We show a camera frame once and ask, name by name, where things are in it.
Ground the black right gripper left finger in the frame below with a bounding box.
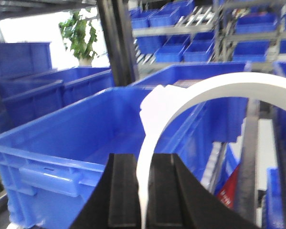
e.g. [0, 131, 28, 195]
[70, 154, 141, 229]

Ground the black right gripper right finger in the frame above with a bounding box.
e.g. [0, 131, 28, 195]
[146, 154, 257, 229]

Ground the large white pipe clamp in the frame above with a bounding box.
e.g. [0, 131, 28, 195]
[136, 72, 286, 229]

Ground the red printed bag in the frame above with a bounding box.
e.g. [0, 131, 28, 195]
[217, 165, 240, 209]

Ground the green potted plant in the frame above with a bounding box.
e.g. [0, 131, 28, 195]
[58, 10, 97, 66]

